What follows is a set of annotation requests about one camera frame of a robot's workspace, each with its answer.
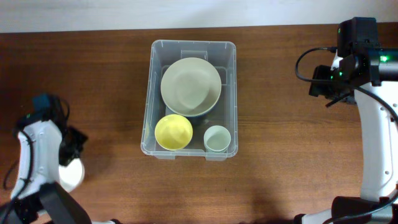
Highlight white plate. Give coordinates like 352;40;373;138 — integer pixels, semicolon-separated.
59;159;85;192

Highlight yellow small bowl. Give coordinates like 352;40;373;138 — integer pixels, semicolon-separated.
155;114;193;151

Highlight dark blue bowl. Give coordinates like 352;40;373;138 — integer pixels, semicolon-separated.
165;106;213;126

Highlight cream bowl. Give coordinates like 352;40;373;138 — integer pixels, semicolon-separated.
160;57;222;117

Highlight white plastic cup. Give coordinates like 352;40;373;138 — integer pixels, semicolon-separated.
203;125;231;149

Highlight mint green plastic cup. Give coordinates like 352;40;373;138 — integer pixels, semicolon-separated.
205;147;228;153

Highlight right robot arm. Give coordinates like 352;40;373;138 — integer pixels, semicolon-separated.
294;17;397;224

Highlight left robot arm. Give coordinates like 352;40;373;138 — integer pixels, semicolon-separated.
1;94;95;224

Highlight clear plastic storage container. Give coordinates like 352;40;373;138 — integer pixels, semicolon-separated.
141;40;239;161

